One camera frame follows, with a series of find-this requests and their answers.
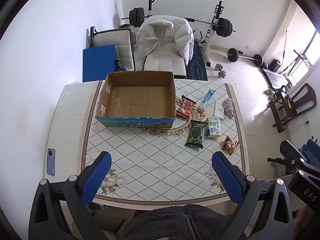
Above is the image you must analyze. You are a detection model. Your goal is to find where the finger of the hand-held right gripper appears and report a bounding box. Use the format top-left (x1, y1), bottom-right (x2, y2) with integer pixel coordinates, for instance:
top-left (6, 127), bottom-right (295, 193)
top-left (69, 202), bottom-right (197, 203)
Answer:
top-left (279, 140), bottom-right (309, 171)

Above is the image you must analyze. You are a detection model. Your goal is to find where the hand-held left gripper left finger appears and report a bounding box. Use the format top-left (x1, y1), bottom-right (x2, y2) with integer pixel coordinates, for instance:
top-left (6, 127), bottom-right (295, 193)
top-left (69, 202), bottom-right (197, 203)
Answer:
top-left (28, 151), bottom-right (112, 240)

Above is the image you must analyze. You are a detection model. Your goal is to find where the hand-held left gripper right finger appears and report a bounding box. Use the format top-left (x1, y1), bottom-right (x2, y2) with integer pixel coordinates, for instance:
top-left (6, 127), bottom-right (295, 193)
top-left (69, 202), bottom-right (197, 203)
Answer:
top-left (211, 151), bottom-right (294, 240)

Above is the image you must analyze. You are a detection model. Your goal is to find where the person's right hand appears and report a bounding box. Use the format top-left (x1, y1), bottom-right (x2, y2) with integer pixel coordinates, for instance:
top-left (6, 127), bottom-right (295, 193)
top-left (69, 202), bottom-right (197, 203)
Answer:
top-left (293, 203), bottom-right (312, 234)

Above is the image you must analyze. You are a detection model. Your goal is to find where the orange triangular snack packet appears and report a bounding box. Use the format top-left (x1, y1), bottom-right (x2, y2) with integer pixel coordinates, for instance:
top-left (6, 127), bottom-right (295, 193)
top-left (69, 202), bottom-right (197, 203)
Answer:
top-left (222, 135), bottom-right (240, 155)

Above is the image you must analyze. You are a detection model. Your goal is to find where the dark wooden rack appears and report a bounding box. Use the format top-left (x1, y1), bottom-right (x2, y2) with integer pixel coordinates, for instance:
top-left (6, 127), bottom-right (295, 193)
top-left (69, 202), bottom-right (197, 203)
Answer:
top-left (266, 83), bottom-right (317, 133)

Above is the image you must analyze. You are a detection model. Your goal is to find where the blue smartphone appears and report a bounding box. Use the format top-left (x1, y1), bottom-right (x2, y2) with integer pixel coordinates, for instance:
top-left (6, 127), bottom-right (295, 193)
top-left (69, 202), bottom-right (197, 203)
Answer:
top-left (47, 148), bottom-right (56, 176)

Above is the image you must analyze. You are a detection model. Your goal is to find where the white green milk carton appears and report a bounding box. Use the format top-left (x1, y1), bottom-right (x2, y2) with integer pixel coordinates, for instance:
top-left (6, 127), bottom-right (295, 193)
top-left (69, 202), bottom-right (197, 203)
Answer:
top-left (205, 116), bottom-right (222, 139)

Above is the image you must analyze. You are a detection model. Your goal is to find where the green snack packet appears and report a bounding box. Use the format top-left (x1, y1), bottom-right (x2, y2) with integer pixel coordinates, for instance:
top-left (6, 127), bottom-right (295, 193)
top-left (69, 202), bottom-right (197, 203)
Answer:
top-left (184, 120), bottom-right (208, 148)

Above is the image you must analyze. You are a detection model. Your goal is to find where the diamond pattern tablecloth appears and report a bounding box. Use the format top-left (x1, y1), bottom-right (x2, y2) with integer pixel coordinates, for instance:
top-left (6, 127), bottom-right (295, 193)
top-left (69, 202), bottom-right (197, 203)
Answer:
top-left (81, 79), bottom-right (250, 202)

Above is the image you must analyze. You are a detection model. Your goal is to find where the person's dark fleece clothing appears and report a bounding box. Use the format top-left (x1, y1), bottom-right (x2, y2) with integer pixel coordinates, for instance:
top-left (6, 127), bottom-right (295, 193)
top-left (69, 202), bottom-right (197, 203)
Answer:
top-left (120, 204), bottom-right (242, 240)

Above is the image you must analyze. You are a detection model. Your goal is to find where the small white box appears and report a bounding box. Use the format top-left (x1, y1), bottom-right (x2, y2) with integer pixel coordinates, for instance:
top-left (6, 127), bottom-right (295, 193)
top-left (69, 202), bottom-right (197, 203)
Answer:
top-left (214, 100), bottom-right (225, 119)

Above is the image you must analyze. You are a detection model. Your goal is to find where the grey plush cloth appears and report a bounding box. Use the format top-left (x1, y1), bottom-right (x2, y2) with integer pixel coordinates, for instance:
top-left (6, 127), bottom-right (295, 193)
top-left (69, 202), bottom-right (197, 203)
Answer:
top-left (222, 98), bottom-right (235, 119)

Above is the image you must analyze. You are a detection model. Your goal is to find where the blue toothpaste tube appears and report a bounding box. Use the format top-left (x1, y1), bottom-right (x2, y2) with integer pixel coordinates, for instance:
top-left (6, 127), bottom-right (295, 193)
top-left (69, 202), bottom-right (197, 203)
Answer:
top-left (198, 88), bottom-right (217, 110)

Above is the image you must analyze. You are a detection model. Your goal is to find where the red snack packet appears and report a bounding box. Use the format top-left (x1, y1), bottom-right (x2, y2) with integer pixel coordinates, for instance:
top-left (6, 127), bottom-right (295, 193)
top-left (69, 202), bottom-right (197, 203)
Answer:
top-left (176, 95), bottom-right (197, 118)

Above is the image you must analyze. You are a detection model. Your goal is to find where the open cardboard box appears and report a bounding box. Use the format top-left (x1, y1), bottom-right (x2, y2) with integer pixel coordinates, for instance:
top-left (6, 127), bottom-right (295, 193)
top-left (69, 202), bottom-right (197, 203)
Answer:
top-left (96, 71), bottom-right (177, 130)

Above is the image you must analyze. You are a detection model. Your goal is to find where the black speaker box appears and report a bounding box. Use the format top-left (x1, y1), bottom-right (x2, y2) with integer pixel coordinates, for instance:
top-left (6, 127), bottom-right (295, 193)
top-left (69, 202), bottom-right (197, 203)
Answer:
top-left (270, 59), bottom-right (282, 73)

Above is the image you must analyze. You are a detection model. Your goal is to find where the black folding stand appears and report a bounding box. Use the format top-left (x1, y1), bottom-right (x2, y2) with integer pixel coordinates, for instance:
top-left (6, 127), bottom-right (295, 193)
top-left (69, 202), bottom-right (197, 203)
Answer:
top-left (281, 29), bottom-right (312, 77)

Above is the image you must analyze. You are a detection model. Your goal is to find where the chrome dumbbell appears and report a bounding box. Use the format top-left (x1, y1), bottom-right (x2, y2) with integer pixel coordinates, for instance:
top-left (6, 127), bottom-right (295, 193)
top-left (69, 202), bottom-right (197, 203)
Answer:
top-left (214, 63), bottom-right (226, 78)

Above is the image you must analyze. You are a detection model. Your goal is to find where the blue flat board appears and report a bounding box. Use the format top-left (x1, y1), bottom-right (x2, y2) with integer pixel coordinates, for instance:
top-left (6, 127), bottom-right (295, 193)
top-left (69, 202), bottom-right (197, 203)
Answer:
top-left (82, 45), bottom-right (118, 82)

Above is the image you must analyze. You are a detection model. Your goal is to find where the short barbell with plates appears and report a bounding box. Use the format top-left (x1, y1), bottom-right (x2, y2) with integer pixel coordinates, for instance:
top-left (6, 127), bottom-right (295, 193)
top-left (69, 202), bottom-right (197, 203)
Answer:
top-left (226, 48), bottom-right (263, 67)

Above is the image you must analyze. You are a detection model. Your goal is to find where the black blue weight bench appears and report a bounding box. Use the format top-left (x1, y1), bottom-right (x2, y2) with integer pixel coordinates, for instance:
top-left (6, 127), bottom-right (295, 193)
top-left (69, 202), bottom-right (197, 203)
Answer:
top-left (187, 41), bottom-right (208, 81)

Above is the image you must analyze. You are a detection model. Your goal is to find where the white padded chair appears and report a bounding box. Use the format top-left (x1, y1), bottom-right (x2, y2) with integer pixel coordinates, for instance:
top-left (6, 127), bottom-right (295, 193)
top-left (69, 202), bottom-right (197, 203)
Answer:
top-left (90, 26), bottom-right (137, 72)
top-left (141, 52), bottom-right (188, 79)

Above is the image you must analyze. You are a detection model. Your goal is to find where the barbell with black plates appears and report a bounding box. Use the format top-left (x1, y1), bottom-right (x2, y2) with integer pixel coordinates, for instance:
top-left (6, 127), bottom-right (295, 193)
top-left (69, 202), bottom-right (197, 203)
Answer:
top-left (121, 7), bottom-right (237, 38)

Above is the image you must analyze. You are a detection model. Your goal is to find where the white bench press rack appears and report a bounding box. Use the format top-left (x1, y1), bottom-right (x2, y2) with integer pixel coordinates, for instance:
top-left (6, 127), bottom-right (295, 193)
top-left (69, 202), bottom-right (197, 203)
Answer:
top-left (146, 0), bottom-right (225, 65)

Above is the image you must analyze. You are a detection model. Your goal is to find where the white puffer jacket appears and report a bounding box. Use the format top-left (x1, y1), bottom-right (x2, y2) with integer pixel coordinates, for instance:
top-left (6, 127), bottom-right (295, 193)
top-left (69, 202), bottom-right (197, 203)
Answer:
top-left (136, 16), bottom-right (195, 67)

